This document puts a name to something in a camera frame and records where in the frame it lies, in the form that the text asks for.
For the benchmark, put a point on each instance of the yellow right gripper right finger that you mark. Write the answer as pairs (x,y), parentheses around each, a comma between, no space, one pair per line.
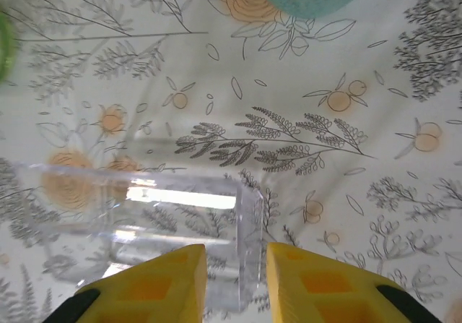
(325,294)

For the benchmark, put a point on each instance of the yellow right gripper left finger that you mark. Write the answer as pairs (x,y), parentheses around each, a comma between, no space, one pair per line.
(151,294)

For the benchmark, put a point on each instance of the clear acrylic box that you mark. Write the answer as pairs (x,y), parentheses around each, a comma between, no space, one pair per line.
(180,222)

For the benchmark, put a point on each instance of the floral patterned tablecloth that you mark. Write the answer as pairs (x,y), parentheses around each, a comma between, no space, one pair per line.
(325,193)

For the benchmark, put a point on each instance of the green plastic cup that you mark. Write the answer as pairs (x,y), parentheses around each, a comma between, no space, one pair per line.
(5,48)

